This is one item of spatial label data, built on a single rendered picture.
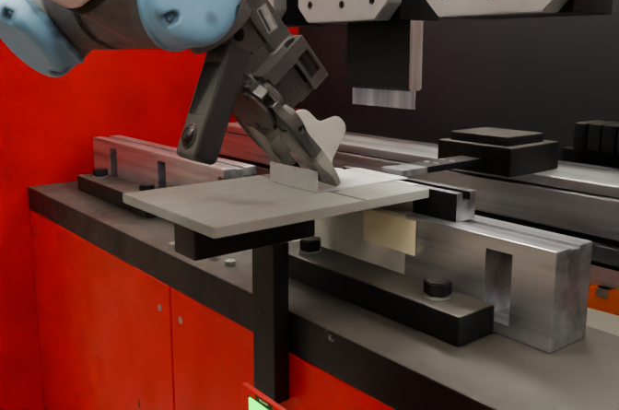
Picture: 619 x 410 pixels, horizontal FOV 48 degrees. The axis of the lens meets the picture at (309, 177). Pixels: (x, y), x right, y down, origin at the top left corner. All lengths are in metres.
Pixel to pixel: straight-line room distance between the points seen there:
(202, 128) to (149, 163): 0.61
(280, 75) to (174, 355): 0.47
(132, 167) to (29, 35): 0.78
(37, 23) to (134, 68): 1.01
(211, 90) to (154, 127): 0.94
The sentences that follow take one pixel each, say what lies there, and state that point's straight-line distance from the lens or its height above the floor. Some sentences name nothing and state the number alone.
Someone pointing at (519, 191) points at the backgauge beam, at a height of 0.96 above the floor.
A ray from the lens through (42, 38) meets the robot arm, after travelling 0.57.
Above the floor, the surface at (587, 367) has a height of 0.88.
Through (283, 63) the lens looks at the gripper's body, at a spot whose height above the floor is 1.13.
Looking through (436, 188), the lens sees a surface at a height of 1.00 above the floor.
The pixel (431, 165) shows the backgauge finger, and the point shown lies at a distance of 0.87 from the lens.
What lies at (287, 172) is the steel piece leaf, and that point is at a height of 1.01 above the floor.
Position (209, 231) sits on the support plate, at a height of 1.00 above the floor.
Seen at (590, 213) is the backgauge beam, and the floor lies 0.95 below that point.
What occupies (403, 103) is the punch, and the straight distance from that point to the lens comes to 0.79.
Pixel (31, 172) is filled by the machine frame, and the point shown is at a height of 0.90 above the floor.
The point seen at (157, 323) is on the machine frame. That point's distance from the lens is 1.03.
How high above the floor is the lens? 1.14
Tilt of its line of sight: 10 degrees down
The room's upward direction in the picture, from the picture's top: straight up
